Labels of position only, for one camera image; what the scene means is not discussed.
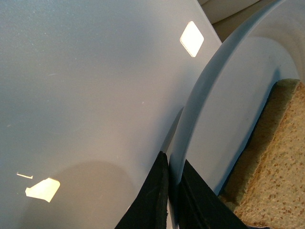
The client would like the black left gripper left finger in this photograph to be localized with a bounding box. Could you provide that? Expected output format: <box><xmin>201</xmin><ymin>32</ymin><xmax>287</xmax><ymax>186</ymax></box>
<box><xmin>116</xmin><ymin>151</ymin><xmax>169</xmax><ymax>229</ymax></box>

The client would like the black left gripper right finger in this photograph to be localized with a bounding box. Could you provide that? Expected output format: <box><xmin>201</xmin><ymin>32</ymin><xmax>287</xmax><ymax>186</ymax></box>
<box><xmin>178</xmin><ymin>161</ymin><xmax>247</xmax><ymax>229</ymax></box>

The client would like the slice of brown bread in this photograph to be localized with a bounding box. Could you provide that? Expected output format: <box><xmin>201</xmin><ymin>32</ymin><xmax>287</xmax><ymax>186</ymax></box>
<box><xmin>220</xmin><ymin>79</ymin><xmax>305</xmax><ymax>229</ymax></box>

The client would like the light blue round plate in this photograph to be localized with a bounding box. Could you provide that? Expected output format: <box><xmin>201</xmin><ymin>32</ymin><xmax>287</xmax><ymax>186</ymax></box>
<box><xmin>169</xmin><ymin>0</ymin><xmax>305</xmax><ymax>228</ymax></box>

